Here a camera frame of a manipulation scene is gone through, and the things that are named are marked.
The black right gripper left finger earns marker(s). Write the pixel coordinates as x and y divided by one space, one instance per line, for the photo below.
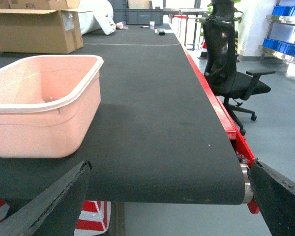
55 211

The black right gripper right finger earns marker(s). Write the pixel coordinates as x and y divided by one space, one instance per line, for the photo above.
275 197

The black office chair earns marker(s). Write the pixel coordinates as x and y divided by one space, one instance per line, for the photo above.
220 72

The white paper cup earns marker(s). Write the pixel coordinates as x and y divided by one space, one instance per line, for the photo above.
151 24

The black conveyor belt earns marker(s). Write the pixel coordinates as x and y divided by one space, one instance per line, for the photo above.
155 137

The red metal conveyor frame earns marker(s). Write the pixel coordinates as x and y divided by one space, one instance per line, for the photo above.
237 140

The grey plastic crate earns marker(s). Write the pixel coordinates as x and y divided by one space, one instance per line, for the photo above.
139 16

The pink plastic storage box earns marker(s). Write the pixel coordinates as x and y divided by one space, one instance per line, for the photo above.
47 104

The brown cardboard box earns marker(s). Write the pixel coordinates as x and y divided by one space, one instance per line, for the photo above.
41 26

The right striped traffic cone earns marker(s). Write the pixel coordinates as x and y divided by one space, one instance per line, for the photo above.
94 218

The green potted plant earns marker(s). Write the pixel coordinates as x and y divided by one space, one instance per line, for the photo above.
211 12

